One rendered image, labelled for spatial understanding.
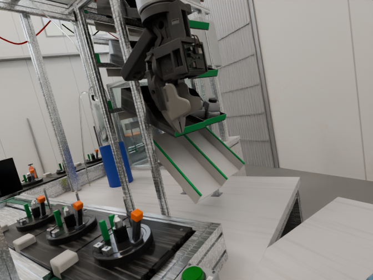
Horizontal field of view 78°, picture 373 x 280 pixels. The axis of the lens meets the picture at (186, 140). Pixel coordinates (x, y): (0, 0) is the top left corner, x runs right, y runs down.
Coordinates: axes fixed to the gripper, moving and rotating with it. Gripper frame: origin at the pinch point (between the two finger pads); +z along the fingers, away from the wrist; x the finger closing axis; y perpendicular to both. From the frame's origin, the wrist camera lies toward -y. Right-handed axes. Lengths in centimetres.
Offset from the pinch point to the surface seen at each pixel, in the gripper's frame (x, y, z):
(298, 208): 65, 5, 50
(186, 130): 19.3, -12.0, 3.4
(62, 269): -16.4, -27.0, 25.9
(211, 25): 174, -73, -71
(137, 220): -5.7, -11.1, 17.9
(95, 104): 49, -97, -16
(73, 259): -13.7, -27.0, 25.3
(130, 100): 18.2, -31.1, -8.9
